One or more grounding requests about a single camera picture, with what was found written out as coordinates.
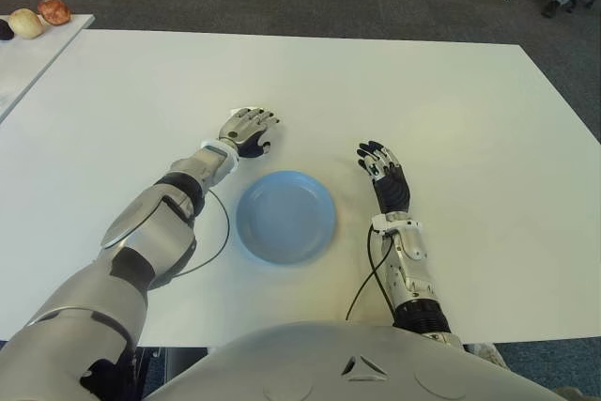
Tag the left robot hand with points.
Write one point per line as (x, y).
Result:
(246, 131)

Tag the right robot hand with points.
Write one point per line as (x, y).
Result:
(392, 185)

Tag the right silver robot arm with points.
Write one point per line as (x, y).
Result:
(413, 269)

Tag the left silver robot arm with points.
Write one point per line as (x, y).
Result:
(155, 218)

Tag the blue plate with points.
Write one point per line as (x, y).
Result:
(286, 218)

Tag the silver robot torso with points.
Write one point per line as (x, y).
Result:
(357, 373)

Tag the white shoe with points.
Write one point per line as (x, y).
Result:
(486, 355)

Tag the reddish brown bread roll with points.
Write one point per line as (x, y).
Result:
(54, 11)

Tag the white side table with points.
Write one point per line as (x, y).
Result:
(28, 63)

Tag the cream round fruit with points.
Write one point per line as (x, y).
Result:
(27, 23)

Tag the dark purple round item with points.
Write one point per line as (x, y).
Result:
(5, 30)

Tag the khaki trouser leg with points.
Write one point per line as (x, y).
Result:
(577, 394)

